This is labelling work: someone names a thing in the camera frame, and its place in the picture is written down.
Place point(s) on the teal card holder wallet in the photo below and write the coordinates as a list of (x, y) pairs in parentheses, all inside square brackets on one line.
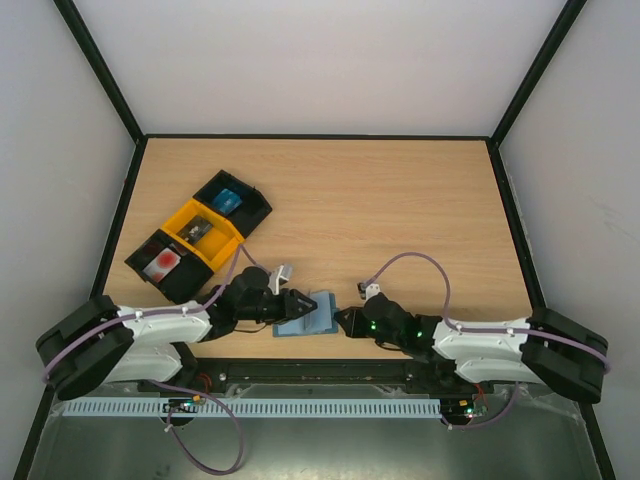
[(318, 322)]

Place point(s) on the blue card stack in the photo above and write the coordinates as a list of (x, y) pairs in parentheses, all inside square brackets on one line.
[(226, 201)]

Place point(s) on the light blue slotted cable duct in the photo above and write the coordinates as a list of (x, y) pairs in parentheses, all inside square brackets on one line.
[(254, 408)]

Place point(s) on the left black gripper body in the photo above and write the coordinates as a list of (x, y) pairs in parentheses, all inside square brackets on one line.
[(268, 313)]

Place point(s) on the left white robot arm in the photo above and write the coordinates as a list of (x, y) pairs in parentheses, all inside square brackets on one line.
[(102, 342)]

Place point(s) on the black bin with blue cards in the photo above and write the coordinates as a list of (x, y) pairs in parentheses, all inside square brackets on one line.
[(244, 206)]

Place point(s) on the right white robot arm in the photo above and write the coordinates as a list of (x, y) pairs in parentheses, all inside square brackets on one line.
[(544, 348)]

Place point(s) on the black card stack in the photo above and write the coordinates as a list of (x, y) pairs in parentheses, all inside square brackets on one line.
[(195, 230)]

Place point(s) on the black bin with red cards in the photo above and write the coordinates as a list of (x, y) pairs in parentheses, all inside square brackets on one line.
[(185, 281)]

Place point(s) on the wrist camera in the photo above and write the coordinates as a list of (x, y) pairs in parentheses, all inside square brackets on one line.
[(279, 277), (368, 290)]

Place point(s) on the red white card stack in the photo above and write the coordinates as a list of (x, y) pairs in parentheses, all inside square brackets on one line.
[(161, 265)]

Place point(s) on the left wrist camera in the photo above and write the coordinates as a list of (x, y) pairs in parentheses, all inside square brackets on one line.
[(279, 277)]

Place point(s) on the black aluminium frame rail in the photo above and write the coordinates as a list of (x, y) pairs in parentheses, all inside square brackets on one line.
[(437, 379)]

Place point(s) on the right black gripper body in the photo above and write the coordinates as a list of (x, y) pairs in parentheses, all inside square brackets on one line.
[(358, 322)]

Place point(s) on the yellow bin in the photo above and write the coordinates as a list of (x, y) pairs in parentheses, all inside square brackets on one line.
[(217, 246)]

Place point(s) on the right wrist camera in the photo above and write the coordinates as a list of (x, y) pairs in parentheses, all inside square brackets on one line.
[(368, 290)]

